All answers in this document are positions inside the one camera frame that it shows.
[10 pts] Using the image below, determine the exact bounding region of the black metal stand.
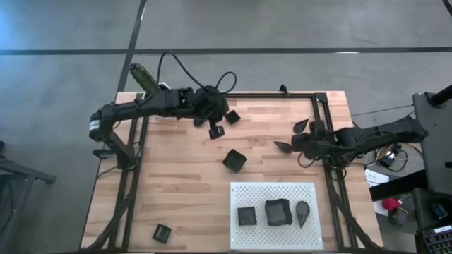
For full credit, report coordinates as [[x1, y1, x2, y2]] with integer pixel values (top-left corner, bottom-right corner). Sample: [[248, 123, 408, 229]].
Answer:
[[0, 140, 57, 254]]

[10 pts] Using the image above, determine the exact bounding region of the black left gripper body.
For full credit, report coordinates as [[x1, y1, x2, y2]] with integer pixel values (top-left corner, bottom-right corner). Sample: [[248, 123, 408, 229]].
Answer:
[[192, 84, 230, 123]]

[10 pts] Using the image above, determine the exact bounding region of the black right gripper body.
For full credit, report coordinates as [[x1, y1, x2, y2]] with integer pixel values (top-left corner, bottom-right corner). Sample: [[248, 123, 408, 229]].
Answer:
[[298, 130, 335, 162]]

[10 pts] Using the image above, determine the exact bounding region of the red cloth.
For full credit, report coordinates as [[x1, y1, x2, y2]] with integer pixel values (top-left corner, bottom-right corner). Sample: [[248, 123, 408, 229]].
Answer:
[[381, 197, 402, 212]]

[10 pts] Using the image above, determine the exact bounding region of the white perforated metal tray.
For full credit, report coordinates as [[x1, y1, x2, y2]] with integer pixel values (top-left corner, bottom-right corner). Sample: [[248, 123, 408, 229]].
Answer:
[[229, 181, 324, 251]]

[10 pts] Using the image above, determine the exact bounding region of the black compartment organizer box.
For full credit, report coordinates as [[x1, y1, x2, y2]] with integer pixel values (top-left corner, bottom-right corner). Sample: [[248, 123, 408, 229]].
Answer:
[[416, 225, 452, 254]]

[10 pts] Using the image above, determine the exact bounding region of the black case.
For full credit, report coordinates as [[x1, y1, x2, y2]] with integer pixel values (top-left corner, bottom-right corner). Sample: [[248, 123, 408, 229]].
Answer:
[[412, 188, 452, 230]]

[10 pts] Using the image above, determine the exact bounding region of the black pole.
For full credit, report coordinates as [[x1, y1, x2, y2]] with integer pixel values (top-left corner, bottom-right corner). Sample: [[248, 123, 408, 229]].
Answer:
[[427, 84, 452, 107]]

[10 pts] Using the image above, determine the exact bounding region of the black camera cable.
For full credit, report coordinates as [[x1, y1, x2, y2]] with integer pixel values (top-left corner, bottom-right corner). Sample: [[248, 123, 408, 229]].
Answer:
[[214, 71, 238, 95]]

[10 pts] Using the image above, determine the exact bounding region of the grey equipment stand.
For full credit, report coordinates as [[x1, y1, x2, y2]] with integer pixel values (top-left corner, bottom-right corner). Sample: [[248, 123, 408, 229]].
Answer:
[[412, 90, 452, 197]]

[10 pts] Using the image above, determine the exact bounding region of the green cactus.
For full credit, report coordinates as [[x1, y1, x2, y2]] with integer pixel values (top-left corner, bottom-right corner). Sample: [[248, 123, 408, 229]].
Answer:
[[129, 62, 158, 93]]

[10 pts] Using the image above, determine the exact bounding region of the black block near rail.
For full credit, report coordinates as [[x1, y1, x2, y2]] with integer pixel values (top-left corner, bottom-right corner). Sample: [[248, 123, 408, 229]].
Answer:
[[225, 109, 242, 126]]

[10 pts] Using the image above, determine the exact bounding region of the white paper sheet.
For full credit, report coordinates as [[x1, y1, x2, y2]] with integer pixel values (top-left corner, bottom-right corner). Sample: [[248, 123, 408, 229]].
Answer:
[[365, 168, 390, 188], [373, 200, 389, 217]]

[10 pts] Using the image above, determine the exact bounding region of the long black arm cable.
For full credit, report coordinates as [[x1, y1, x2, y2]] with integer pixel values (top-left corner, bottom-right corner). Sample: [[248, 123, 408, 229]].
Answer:
[[139, 50, 208, 107]]

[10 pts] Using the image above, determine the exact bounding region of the yellow cable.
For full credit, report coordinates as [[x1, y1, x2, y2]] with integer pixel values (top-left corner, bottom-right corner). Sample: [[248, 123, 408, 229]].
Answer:
[[402, 140, 424, 158]]

